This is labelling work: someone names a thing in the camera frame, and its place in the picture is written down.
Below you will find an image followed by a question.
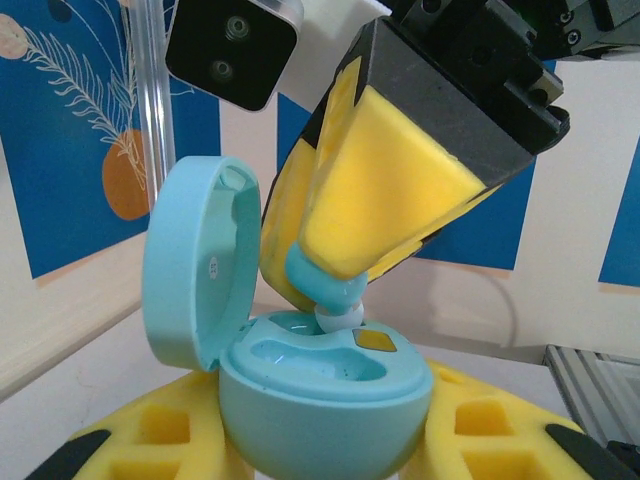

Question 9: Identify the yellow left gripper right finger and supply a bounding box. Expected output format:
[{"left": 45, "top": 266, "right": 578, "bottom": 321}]
[{"left": 399, "top": 357, "right": 639, "bottom": 480}]

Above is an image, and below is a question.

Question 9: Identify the aluminium frame post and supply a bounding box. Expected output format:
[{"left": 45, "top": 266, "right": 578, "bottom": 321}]
[{"left": 119, "top": 0, "right": 176, "bottom": 201}]

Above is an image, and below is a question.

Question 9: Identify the teal earbud charging case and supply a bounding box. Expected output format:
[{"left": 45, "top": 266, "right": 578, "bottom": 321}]
[{"left": 142, "top": 155, "right": 434, "bottom": 480}]

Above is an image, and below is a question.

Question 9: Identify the aluminium table side rail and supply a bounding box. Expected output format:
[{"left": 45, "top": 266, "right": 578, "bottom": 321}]
[{"left": 542, "top": 343, "right": 640, "bottom": 454}]

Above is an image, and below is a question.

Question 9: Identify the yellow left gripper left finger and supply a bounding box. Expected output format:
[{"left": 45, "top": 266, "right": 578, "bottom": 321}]
[{"left": 24, "top": 370, "right": 261, "bottom": 480}]

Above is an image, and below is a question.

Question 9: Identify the teal earbud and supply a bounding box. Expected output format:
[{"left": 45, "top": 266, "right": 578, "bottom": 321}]
[{"left": 284, "top": 240, "right": 369, "bottom": 336}]

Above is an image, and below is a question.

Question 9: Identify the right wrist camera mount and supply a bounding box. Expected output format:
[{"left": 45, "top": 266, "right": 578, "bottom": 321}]
[{"left": 273, "top": 0, "right": 394, "bottom": 121}]

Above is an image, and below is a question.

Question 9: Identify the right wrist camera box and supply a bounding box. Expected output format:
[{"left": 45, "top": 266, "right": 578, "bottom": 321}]
[{"left": 164, "top": 0, "right": 305, "bottom": 112}]

